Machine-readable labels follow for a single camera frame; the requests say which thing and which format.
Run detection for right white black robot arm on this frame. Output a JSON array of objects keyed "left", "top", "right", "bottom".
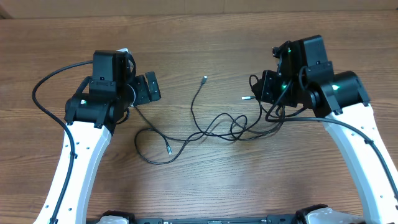
[{"left": 251, "top": 35, "right": 397, "bottom": 223}]

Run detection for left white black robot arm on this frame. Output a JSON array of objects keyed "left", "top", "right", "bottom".
[{"left": 35, "top": 48, "right": 161, "bottom": 223}]

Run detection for black usb cables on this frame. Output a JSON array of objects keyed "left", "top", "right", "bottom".
[{"left": 132, "top": 104, "right": 284, "bottom": 166}]

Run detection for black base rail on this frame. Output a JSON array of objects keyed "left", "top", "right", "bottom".
[{"left": 86, "top": 203, "right": 368, "bottom": 224}]

